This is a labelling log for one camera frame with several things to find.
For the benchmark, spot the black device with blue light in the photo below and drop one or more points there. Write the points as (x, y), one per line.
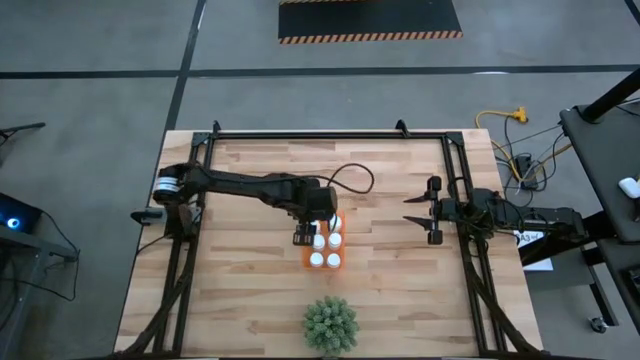
(15, 212)

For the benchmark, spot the black equipment stand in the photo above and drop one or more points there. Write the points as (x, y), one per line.
(30, 250)

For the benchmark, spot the green succulent plant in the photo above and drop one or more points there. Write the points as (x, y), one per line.
(331, 325)

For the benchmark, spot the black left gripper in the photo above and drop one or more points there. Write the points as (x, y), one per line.
(303, 234)

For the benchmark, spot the black side bracket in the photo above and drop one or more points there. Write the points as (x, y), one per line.
(147, 216)

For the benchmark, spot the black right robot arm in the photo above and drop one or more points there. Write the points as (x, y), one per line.
(550, 217)

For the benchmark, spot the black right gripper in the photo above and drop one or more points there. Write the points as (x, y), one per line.
(436, 210)

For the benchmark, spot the black side table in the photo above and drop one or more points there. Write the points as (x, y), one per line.
(600, 165)

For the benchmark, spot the small white object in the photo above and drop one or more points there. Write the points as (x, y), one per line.
(631, 187)

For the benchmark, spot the black tripod leg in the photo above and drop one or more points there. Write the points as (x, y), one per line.
(22, 129)

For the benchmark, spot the white paper sheet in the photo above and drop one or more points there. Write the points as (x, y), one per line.
(537, 257)

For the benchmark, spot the black diagonal pole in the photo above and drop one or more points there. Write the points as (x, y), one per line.
(615, 95)

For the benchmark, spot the black stand base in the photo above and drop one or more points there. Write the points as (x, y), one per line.
(560, 245)

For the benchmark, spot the black aluminium table frame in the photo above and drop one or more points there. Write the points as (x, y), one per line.
(325, 135)

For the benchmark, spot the black caster wheel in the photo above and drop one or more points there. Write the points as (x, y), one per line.
(598, 325)

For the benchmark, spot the black hazard-striped floor mat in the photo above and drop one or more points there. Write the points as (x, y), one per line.
(370, 17)

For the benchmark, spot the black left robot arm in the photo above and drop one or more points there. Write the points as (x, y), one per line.
(240, 185)

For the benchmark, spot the black power strip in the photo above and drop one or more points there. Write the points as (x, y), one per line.
(525, 167)

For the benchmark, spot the orange translucent plastic basket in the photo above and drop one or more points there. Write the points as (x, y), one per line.
(305, 260)

